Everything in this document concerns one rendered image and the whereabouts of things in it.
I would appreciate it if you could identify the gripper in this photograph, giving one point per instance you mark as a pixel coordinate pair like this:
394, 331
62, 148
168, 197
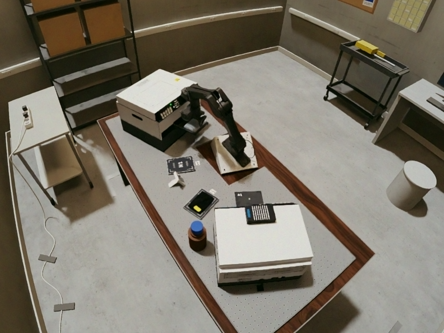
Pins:
198, 117

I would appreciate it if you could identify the brown bottle with blue cap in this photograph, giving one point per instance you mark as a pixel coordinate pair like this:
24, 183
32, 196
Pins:
197, 236

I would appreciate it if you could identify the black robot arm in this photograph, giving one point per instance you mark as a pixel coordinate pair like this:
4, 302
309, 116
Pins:
234, 145

